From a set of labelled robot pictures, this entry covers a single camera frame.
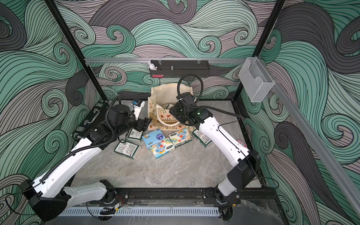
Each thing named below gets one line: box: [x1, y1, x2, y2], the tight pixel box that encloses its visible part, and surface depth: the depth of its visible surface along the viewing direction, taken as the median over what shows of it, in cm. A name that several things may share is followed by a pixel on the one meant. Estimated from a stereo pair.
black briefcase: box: [72, 99, 110, 142], surface depth 82 cm
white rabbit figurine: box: [148, 60, 158, 71], surface depth 87 cm
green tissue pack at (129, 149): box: [113, 139, 142, 161], surface depth 87 cm
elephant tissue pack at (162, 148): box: [150, 137, 175, 160], surface depth 87 cm
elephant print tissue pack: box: [168, 127, 193, 148], surface depth 93 cm
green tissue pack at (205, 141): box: [192, 128, 213, 148], surface depth 92 cm
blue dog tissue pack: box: [141, 128, 166, 150], surface depth 92 cm
